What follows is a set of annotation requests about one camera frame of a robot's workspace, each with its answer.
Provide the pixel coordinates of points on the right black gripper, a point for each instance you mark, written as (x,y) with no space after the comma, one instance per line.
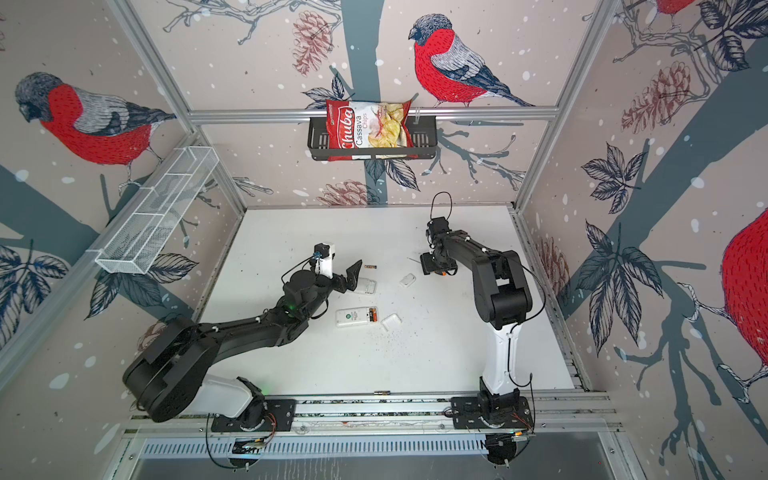
(427,266)

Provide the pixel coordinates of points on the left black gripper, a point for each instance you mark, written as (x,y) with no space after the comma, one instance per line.
(351,280)

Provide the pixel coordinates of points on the white remote control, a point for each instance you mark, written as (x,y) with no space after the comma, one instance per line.
(352,317)
(366,286)

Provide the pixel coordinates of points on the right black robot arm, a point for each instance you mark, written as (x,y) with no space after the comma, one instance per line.
(502,299)

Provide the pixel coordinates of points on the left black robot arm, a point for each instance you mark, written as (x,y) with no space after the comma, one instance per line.
(171,377)

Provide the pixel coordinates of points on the red cassava chips bag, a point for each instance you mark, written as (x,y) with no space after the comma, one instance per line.
(367,125)

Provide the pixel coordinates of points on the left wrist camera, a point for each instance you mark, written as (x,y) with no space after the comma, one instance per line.
(322,258)

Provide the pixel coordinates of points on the black wall basket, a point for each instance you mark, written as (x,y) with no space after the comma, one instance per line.
(423,138)

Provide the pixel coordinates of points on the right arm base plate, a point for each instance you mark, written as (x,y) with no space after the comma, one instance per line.
(490,411)

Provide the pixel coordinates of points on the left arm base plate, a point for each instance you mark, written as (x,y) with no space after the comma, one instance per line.
(270,415)

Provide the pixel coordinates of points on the white wire mesh shelf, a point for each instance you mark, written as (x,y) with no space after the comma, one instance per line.
(140,239)

